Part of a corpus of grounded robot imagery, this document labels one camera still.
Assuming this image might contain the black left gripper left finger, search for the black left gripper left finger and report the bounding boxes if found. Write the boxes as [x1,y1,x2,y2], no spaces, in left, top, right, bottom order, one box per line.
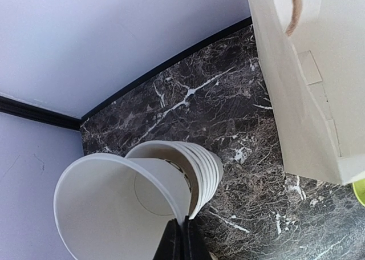
[153,219,183,260]

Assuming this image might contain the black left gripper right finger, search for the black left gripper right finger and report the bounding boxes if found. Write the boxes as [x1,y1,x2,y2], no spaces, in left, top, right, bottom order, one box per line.
[182,216,210,260]

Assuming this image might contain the white paper coffee cup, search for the white paper coffee cup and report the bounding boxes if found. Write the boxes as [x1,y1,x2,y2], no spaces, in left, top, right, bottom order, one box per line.
[54,153,191,259]

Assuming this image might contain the stack of white paper cups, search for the stack of white paper cups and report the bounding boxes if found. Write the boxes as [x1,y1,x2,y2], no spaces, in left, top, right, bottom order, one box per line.
[126,140,224,219]

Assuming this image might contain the lime green bowl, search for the lime green bowl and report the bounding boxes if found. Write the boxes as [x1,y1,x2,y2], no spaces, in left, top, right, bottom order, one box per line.
[352,179,365,206]

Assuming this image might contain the cream paper bag with handles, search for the cream paper bag with handles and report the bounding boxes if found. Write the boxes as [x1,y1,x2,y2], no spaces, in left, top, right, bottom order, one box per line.
[248,0,364,184]

